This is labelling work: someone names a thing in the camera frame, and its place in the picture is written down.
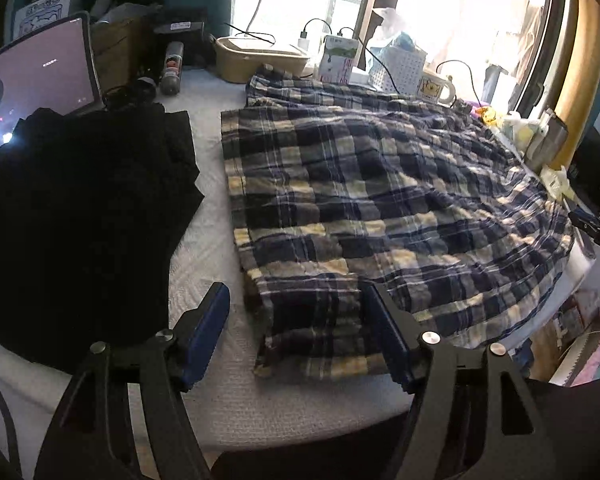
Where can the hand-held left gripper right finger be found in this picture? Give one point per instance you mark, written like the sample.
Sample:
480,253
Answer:
387,340

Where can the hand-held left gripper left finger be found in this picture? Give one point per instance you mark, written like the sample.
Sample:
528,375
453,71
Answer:
207,340

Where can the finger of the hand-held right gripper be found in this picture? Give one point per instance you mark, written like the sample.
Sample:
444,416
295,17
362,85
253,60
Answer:
592,227

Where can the plaid pants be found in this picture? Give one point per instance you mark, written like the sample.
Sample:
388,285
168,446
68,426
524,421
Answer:
380,185

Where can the black speaker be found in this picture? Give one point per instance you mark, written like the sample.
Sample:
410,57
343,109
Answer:
597,170

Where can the grey metal tin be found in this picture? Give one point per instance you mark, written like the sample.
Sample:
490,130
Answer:
547,142

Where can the white and yellow plush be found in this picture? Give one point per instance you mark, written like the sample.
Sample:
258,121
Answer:
517,132

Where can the yellow plush toy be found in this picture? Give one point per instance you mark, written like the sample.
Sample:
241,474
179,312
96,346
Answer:
490,116

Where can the black folded cloth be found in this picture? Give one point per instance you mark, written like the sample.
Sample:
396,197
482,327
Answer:
80,235

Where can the white mug with bear print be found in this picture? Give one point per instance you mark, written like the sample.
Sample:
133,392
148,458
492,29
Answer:
432,87

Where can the white perforated basket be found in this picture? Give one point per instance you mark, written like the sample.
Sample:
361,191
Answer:
400,67

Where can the blue plastic bag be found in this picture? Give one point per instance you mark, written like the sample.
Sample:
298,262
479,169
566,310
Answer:
402,42

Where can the spray can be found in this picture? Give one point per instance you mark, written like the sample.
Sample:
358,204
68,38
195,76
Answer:
171,67

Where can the beige lidded container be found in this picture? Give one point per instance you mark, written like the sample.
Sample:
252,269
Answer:
240,65

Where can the milk carton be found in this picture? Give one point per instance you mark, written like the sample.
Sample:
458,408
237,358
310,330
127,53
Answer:
336,60

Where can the white plastic bag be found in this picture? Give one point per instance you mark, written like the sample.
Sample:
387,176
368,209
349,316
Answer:
386,20

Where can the cardboard box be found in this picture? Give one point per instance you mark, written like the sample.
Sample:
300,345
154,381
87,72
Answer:
117,50

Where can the white charger plug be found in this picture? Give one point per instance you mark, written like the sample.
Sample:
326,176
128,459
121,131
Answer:
304,42

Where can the black box device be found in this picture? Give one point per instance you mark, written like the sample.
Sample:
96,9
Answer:
180,25

